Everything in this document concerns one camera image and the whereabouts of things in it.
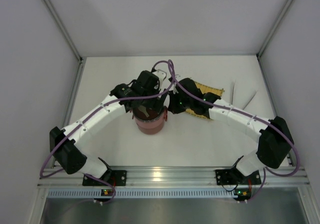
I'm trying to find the grey lid with handle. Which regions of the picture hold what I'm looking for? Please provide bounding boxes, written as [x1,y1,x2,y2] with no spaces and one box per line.
[132,106,167,122]

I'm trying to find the beige spoon head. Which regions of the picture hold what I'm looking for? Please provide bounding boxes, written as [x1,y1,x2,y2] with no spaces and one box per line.
[138,105,150,117]

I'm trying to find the pink steel pot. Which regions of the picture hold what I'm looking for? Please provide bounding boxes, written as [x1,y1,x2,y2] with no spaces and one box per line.
[134,118,165,129]
[139,128,161,135]

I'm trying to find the metal tongs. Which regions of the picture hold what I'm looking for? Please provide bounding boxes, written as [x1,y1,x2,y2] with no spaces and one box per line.
[230,80,258,110]

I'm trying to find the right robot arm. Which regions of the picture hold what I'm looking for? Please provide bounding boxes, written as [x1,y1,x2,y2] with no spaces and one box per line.
[168,78,294,184]

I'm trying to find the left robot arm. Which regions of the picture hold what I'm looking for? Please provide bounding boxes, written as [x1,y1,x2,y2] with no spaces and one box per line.
[49,69,167,182]

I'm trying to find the bamboo tray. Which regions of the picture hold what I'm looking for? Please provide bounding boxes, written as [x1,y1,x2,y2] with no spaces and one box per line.
[185,81,225,120]

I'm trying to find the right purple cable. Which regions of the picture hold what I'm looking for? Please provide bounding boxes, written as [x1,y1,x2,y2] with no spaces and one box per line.
[167,59,300,205]

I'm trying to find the left camera mount white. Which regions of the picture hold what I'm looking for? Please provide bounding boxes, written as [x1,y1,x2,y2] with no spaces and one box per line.
[153,69,167,90]

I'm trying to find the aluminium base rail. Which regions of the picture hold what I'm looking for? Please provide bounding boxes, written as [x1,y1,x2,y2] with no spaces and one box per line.
[37,167,312,203]

